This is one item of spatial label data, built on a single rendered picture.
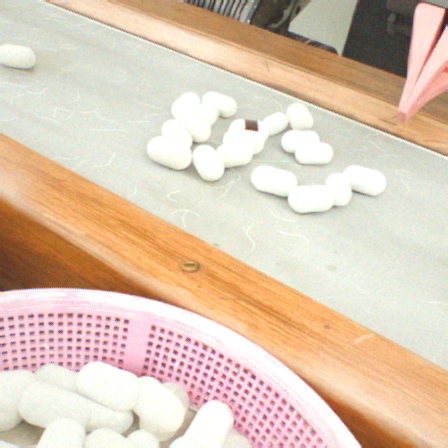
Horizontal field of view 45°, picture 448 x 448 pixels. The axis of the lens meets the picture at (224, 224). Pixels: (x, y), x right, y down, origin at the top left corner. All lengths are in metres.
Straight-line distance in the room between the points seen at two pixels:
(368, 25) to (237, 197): 2.11
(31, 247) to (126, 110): 0.21
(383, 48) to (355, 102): 1.90
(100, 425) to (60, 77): 0.39
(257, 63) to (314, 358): 0.43
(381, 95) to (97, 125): 0.30
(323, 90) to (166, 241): 0.34
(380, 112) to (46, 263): 0.38
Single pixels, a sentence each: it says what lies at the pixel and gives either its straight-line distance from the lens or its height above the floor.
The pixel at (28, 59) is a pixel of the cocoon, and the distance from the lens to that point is 0.59.
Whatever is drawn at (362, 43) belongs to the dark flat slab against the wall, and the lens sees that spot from 2.51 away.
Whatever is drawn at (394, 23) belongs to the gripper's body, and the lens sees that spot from 0.50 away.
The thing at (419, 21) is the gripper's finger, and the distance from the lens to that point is 0.44.
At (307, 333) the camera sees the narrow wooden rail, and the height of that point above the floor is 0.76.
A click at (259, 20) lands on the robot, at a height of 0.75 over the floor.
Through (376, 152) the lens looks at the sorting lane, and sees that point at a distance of 0.54.
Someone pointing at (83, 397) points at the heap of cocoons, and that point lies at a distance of 0.28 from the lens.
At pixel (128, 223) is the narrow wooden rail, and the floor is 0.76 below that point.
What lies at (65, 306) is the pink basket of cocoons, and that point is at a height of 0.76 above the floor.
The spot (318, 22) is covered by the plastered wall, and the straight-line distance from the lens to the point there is 2.60.
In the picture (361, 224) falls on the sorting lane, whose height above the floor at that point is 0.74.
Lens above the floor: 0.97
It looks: 36 degrees down
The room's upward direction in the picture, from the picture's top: 11 degrees clockwise
